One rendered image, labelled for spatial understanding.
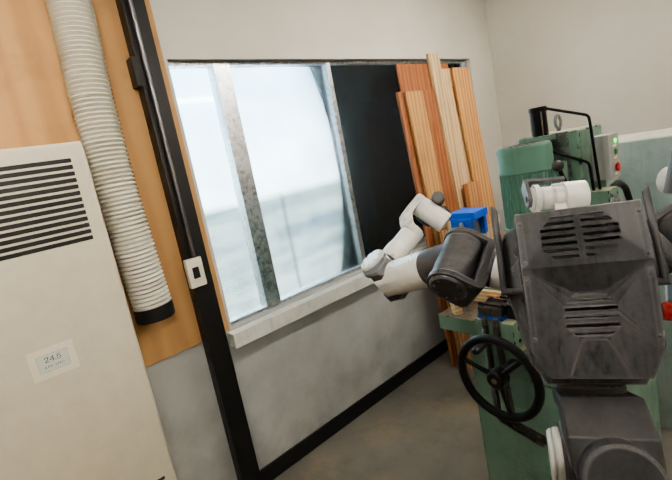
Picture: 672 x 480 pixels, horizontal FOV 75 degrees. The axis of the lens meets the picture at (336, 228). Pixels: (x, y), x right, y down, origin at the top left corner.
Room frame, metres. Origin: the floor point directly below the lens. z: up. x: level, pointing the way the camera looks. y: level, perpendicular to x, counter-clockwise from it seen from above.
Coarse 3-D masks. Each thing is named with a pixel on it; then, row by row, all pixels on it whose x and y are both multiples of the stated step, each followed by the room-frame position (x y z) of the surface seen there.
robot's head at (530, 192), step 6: (528, 180) 0.97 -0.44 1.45; (534, 180) 0.97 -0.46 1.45; (540, 180) 0.97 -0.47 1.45; (546, 180) 0.97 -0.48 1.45; (552, 180) 0.96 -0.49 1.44; (558, 180) 0.96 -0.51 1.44; (564, 180) 0.96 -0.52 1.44; (522, 186) 0.99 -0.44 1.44; (528, 186) 0.96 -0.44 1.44; (534, 186) 0.95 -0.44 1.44; (540, 186) 0.99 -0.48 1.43; (546, 186) 0.99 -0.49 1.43; (522, 192) 0.99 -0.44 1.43; (528, 192) 0.95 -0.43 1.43; (534, 192) 0.94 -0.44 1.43; (528, 198) 0.94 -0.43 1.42; (534, 198) 0.93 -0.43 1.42; (528, 204) 0.95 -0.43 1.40; (534, 204) 0.93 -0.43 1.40; (534, 210) 0.95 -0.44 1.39
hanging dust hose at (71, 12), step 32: (64, 0) 1.70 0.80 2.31; (64, 32) 1.68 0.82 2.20; (96, 32) 1.76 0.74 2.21; (64, 64) 1.69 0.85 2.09; (96, 64) 1.72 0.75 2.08; (96, 96) 1.70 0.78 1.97; (96, 128) 1.68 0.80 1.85; (96, 160) 1.67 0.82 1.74; (128, 160) 1.75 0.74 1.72; (128, 192) 1.70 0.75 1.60; (128, 224) 1.68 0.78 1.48; (128, 256) 1.67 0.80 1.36; (128, 288) 1.71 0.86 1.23; (160, 288) 1.72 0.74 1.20; (160, 320) 1.69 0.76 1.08
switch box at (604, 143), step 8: (600, 136) 1.55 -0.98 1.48; (608, 136) 1.53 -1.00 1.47; (616, 136) 1.58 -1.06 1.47; (600, 144) 1.55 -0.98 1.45; (608, 144) 1.53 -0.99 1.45; (616, 144) 1.57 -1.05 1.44; (592, 152) 1.57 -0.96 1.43; (600, 152) 1.55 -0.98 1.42; (608, 152) 1.53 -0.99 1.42; (592, 160) 1.58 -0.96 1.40; (600, 160) 1.55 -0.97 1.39; (608, 160) 1.54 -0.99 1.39; (616, 160) 1.57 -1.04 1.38; (600, 168) 1.56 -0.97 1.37; (608, 168) 1.54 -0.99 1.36; (600, 176) 1.56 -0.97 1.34; (608, 176) 1.54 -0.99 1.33; (616, 176) 1.56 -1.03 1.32
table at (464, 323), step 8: (472, 304) 1.69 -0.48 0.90; (448, 312) 1.65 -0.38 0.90; (464, 312) 1.62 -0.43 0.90; (472, 312) 1.61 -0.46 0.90; (440, 320) 1.65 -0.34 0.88; (448, 320) 1.62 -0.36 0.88; (456, 320) 1.59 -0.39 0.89; (464, 320) 1.56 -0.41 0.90; (472, 320) 1.54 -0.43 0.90; (448, 328) 1.62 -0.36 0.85; (456, 328) 1.59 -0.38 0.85; (464, 328) 1.57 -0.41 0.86; (472, 328) 1.54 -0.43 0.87; (496, 352) 1.36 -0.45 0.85; (504, 352) 1.34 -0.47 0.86
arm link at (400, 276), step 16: (368, 256) 1.20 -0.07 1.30; (384, 256) 1.16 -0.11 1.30; (416, 256) 1.02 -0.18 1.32; (368, 272) 1.14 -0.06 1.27; (384, 272) 1.09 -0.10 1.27; (400, 272) 1.04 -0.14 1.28; (416, 272) 1.00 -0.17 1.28; (384, 288) 1.09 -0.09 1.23; (400, 288) 1.06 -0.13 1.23; (416, 288) 1.03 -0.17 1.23
